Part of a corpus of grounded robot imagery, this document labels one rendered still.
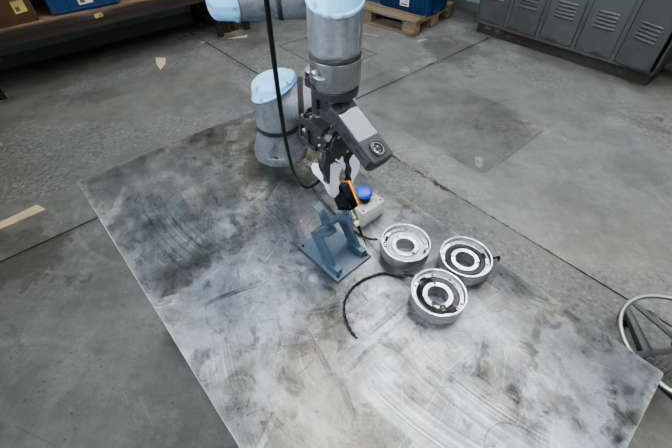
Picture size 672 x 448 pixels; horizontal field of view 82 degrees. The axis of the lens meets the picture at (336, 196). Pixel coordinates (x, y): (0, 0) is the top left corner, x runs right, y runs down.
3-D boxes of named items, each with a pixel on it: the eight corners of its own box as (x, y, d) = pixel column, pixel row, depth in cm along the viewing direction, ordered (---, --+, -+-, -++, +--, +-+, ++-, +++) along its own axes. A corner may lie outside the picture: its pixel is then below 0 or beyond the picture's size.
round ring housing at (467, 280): (448, 293, 78) (453, 281, 75) (429, 252, 85) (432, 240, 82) (497, 284, 79) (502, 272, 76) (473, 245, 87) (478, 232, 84)
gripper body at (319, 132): (331, 128, 71) (331, 64, 63) (365, 149, 66) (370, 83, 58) (298, 145, 67) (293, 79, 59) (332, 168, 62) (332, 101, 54)
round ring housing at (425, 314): (474, 310, 75) (479, 298, 72) (434, 338, 71) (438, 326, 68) (436, 272, 81) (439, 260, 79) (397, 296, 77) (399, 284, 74)
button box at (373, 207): (383, 213, 94) (385, 198, 91) (362, 227, 91) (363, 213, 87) (359, 196, 98) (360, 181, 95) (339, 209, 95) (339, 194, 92)
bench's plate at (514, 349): (657, 377, 68) (664, 372, 66) (448, 789, 38) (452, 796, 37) (266, 109, 133) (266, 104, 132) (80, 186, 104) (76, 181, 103)
